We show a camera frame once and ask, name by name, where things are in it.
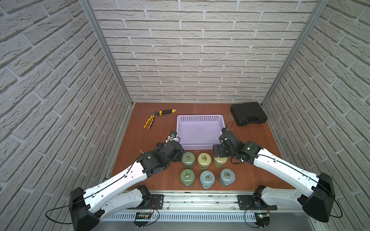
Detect yellow black pliers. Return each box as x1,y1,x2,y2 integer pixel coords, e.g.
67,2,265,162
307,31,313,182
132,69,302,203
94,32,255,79
143,111,157,129

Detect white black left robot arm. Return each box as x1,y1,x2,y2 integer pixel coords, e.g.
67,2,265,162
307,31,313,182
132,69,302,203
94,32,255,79
68,140,184,231

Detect blue-grey tea canister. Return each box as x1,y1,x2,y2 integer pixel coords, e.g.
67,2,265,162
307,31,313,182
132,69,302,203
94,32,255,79
199,170,215,189

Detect aluminium corner post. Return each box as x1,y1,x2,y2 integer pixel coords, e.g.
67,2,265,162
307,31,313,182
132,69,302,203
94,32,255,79
260,0,329,108
80,0,134,107

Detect yellow black utility knife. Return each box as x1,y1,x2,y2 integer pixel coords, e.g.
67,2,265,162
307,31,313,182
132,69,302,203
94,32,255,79
157,109,177,116

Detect white ventilation grille strip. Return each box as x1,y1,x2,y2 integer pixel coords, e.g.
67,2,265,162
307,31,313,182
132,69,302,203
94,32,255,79
103,211,256,222

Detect aluminium front rail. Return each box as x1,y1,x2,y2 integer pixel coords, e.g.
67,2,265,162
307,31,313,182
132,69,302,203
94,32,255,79
150,187,303,213

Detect black plastic tool case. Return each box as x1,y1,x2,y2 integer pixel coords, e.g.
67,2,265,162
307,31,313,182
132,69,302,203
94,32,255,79
230,102,268,127

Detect lavender plastic basket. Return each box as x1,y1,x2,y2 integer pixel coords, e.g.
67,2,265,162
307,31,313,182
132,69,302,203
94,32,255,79
176,115,225,150

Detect dark green tea canister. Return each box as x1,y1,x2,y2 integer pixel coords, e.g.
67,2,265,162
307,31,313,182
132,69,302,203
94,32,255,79
181,152,196,169

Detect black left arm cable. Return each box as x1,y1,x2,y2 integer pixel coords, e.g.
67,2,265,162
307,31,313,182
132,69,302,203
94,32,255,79
45,203,76,225

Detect aluminium right corner post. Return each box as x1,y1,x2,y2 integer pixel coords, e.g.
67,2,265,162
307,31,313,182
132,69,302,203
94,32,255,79
260,0,329,108

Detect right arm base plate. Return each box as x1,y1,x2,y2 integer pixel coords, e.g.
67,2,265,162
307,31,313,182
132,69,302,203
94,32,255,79
237,195,278,211

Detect left controller board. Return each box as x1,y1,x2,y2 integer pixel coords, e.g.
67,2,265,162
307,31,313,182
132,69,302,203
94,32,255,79
134,212,152,228

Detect controller board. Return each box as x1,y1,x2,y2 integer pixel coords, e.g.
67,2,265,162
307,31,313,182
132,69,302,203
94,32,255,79
254,213,270,229
134,212,152,228

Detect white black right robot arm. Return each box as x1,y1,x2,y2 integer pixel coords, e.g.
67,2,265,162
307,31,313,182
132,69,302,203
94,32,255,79
213,128,335,222

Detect aluminium left corner post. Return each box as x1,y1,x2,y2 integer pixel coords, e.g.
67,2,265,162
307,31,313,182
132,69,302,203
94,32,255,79
80,0,134,107

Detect right controller board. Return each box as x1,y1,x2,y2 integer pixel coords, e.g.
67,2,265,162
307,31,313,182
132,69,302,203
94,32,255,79
254,213,270,229

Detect yellow-green tea canister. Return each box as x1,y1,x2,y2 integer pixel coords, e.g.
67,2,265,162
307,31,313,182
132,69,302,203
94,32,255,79
213,157,228,168
198,153,212,171

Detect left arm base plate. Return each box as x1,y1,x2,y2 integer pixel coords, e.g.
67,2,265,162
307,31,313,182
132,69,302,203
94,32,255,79
144,194,164,210

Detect light blue tea canister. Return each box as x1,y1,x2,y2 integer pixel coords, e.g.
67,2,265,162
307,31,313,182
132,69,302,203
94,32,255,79
219,168,236,187

